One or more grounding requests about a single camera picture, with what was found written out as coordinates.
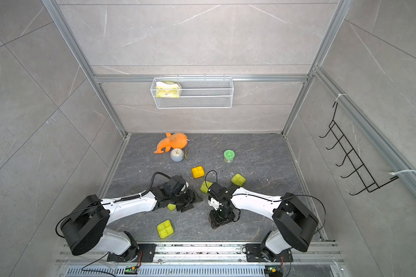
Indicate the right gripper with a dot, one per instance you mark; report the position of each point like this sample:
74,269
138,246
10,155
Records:
214,217

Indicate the green lid six-cell pillbox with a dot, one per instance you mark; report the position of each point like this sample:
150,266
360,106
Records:
205,186

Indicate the green lidded jar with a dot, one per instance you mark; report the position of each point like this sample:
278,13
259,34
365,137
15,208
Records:
229,156

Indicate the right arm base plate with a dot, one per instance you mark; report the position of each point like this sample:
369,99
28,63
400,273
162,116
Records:
259,253

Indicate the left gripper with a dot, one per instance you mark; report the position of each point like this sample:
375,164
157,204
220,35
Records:
192,199

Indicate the white wire wall basket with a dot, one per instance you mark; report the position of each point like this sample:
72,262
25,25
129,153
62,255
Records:
197,92

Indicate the small green pillbox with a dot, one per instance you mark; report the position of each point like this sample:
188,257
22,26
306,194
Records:
238,180

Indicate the amber lid small pillbox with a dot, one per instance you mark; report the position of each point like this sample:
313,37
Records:
197,172

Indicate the black wall hook rack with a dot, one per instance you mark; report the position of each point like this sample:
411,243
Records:
352,158

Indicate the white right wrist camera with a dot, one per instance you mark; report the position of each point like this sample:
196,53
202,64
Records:
214,203

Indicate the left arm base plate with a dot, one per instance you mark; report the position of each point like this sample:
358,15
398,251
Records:
144,251

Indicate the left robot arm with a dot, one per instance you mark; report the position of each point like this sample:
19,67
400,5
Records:
86,227

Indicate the orange whale toy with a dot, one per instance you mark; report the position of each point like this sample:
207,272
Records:
177,140

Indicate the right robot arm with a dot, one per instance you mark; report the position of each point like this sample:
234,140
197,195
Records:
296,223

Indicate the metal base rail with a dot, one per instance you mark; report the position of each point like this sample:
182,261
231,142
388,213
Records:
203,259

